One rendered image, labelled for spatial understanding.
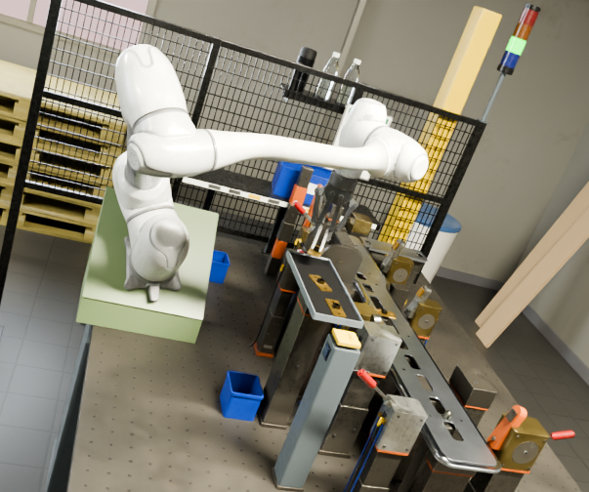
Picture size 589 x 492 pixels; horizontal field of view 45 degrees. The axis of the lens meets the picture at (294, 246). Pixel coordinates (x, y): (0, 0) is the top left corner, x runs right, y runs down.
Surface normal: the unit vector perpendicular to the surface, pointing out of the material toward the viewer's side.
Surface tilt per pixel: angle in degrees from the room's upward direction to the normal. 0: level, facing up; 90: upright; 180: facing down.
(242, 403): 90
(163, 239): 49
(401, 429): 90
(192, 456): 0
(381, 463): 90
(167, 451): 0
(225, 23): 90
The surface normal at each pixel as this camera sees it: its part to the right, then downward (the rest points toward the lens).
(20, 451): 0.32, -0.88
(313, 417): 0.19, 0.43
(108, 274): 0.36, -0.33
